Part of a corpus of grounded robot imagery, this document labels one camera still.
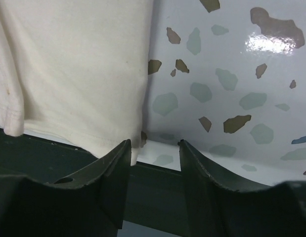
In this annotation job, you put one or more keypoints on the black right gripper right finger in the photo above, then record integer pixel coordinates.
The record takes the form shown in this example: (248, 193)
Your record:
(221, 203)

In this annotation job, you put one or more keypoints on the cream white t-shirt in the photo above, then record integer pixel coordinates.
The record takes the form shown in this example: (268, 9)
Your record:
(75, 69)

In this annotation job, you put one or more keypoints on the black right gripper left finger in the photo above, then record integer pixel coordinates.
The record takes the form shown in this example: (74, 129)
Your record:
(87, 203)

